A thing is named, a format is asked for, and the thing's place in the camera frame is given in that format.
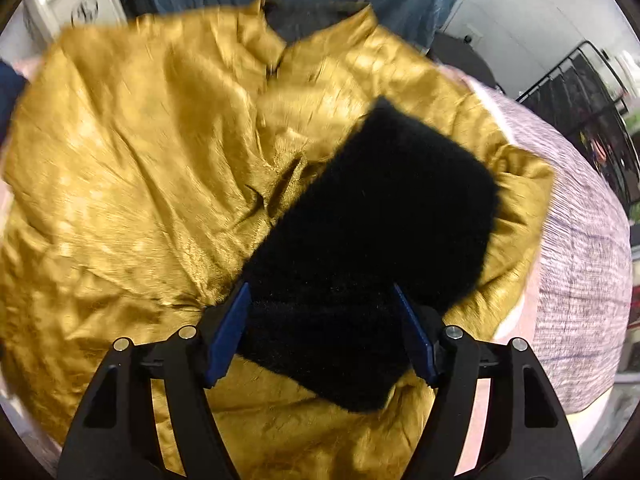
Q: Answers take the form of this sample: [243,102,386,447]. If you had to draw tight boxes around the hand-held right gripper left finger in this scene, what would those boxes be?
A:
[56,280,252,480]

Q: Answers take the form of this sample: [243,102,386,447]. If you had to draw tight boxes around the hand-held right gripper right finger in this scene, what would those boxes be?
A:
[391,282,585,480]

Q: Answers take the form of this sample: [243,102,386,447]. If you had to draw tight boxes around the gold satin coat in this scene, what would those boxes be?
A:
[0,0,557,480]

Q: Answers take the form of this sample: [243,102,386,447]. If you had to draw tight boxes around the pink polka dot bedsheet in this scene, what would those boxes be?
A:
[0,57,551,480]

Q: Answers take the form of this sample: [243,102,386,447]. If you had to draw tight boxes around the purple striped blanket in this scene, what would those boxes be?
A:
[467,79,634,413]

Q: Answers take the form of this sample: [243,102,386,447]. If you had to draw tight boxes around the black round stool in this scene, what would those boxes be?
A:
[429,32,501,92]

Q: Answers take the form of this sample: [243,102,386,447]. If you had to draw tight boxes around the black metal rack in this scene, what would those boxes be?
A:
[515,41,640,213]

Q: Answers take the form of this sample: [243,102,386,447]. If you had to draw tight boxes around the navy blue jacket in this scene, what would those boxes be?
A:
[0,60,27,141]

